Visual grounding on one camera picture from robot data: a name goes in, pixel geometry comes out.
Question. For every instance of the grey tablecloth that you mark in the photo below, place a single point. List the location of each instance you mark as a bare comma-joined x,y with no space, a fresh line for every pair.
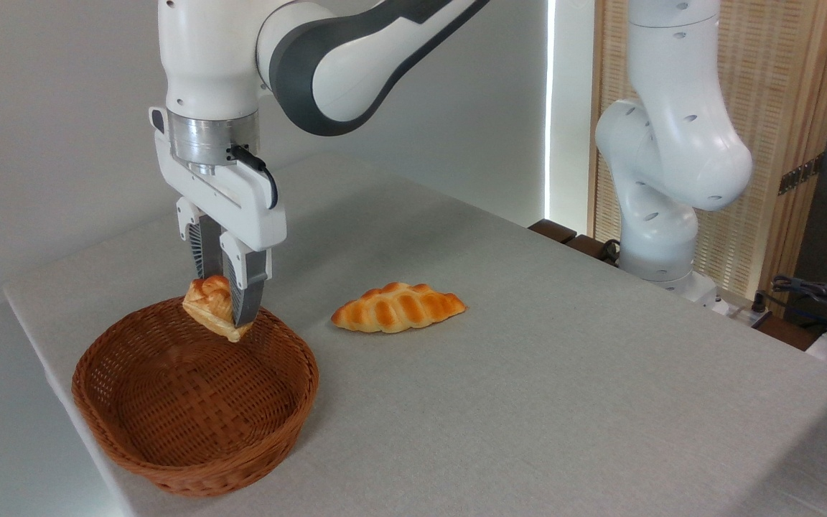
528,402

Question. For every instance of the dark wooden platform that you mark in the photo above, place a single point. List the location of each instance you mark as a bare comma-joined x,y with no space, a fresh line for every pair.
557,231

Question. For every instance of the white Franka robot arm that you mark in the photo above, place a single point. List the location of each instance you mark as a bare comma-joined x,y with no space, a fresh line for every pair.
679,143

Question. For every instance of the dark metal screen hinge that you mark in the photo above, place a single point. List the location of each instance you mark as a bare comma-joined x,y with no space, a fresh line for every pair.
801,174

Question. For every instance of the long braided bread loaf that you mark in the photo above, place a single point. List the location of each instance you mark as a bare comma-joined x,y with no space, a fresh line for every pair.
395,309

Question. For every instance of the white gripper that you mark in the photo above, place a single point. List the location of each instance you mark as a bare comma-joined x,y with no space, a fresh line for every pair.
241,208

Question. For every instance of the brown wicker basket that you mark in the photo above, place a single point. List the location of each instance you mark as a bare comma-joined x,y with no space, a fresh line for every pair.
191,409

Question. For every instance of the bamboo slat screen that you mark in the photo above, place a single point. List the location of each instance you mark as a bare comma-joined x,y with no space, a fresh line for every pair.
787,79

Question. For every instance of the small triangular puff pastry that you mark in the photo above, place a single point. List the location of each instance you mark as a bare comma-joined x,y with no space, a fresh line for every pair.
211,305

